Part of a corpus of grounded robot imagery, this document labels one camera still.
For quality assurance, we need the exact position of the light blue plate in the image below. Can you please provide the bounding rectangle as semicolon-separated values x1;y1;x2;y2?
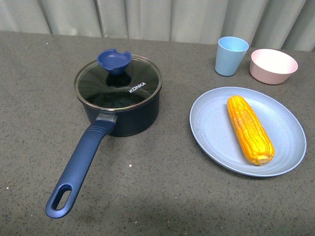
189;87;307;177

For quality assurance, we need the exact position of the dark blue saucepan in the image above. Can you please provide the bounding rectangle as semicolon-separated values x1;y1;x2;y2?
45;54;163;219

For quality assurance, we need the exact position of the light blue cup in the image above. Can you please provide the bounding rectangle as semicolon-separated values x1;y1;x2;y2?
215;36;249;77

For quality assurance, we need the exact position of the pink bowl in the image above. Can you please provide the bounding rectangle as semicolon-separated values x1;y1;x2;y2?
249;49;298;85

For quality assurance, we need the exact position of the glass lid blue knob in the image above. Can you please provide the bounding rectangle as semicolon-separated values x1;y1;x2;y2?
74;49;162;111

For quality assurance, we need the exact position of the white curtain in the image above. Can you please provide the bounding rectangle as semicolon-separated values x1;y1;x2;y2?
0;0;315;51

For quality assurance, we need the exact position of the yellow corn cob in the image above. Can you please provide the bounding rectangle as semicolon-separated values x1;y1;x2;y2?
227;95;275;165

